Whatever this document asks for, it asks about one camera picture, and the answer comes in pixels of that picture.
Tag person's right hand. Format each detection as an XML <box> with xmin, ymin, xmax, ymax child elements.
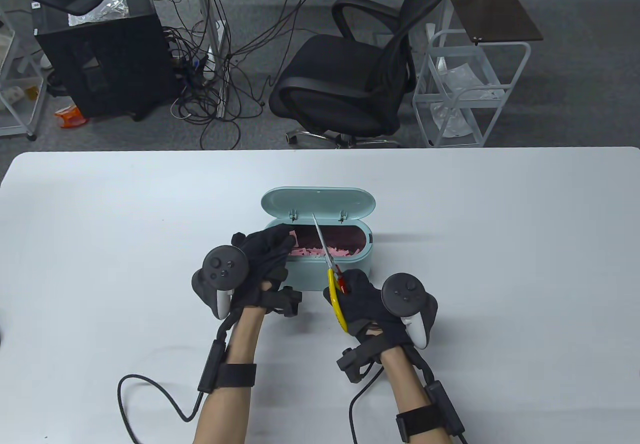
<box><xmin>322</xmin><ymin>269</ymin><xmax>438</xmax><ymax>352</ymax></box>

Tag person's left hand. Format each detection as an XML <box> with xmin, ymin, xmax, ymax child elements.
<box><xmin>231</xmin><ymin>224</ymin><xmax>297</xmax><ymax>310</ymax></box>

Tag red and yellow handled scissors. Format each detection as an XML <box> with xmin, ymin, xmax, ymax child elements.
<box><xmin>312</xmin><ymin>212</ymin><xmax>350</xmax><ymax>334</ymax></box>

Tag mint green lidded box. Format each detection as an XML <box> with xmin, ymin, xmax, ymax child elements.
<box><xmin>261</xmin><ymin>186</ymin><xmax>377</xmax><ymax>292</ymax></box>

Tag pile of pink paper pieces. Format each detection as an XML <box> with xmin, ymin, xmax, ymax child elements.
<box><xmin>287</xmin><ymin>245</ymin><xmax>362</xmax><ymax>260</ymax></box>

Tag person's left forearm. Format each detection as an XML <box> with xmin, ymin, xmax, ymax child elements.
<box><xmin>192</xmin><ymin>306</ymin><xmax>266</xmax><ymax>444</ymax></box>

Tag person's right forearm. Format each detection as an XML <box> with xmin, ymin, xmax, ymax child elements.
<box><xmin>382</xmin><ymin>346</ymin><xmax>461</xmax><ymax>444</ymax></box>

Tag grey and white controller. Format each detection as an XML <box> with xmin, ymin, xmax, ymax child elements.
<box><xmin>381</xmin><ymin>273</ymin><xmax>438</xmax><ymax>350</ymax></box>
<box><xmin>191</xmin><ymin>245</ymin><xmax>250</xmax><ymax>321</ymax></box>

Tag black sensor module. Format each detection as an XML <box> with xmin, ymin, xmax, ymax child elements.
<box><xmin>198</xmin><ymin>340</ymin><xmax>228</xmax><ymax>394</ymax></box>
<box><xmin>425</xmin><ymin>380</ymin><xmax>466</xmax><ymax>436</ymax></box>

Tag black office chair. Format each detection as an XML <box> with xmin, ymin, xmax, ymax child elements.
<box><xmin>269</xmin><ymin>0</ymin><xmax>457</xmax><ymax>149</ymax></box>

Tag clear plastic bag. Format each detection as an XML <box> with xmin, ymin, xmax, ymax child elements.
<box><xmin>437</xmin><ymin>61</ymin><xmax>506</xmax><ymax>100</ymax></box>
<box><xmin>431</xmin><ymin>101</ymin><xmax>476</xmax><ymax>137</ymax></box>

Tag orange packet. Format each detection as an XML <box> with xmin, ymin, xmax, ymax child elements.
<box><xmin>54</xmin><ymin>105</ymin><xmax>90</xmax><ymax>129</ymax></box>

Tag black computer tower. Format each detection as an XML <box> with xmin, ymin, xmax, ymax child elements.
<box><xmin>32</xmin><ymin>0</ymin><xmax>180</xmax><ymax>120</ymax></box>

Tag white shelf cart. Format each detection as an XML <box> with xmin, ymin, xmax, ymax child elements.
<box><xmin>0</xmin><ymin>4</ymin><xmax>51</xmax><ymax>142</ymax></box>

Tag crumpled silver foil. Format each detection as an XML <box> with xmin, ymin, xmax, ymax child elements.
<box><xmin>67</xmin><ymin>0</ymin><xmax>131</xmax><ymax>27</ymax></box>

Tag dark brown board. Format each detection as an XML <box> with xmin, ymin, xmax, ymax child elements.
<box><xmin>447</xmin><ymin>0</ymin><xmax>544</xmax><ymax>44</ymax></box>

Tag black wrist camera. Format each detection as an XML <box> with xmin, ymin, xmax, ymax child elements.
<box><xmin>336</xmin><ymin>346</ymin><xmax>373</xmax><ymax>384</ymax></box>
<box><xmin>272</xmin><ymin>285</ymin><xmax>303</xmax><ymax>319</ymax></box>

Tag black cable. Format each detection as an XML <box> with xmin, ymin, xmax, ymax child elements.
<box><xmin>348</xmin><ymin>366</ymin><xmax>386</xmax><ymax>444</ymax></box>
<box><xmin>117</xmin><ymin>374</ymin><xmax>206</xmax><ymax>444</ymax></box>

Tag black forearm strap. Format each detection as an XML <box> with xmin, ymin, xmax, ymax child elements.
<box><xmin>217</xmin><ymin>364</ymin><xmax>257</xmax><ymax>389</ymax></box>
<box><xmin>396</xmin><ymin>406</ymin><xmax>448</xmax><ymax>440</ymax></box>

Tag tangle of black cables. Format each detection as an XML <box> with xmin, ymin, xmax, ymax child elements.
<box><xmin>160</xmin><ymin>0</ymin><xmax>336</xmax><ymax>150</ymax></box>

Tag white wire cart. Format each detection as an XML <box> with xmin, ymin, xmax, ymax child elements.
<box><xmin>412</xmin><ymin>21</ymin><xmax>532</xmax><ymax>148</ymax></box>

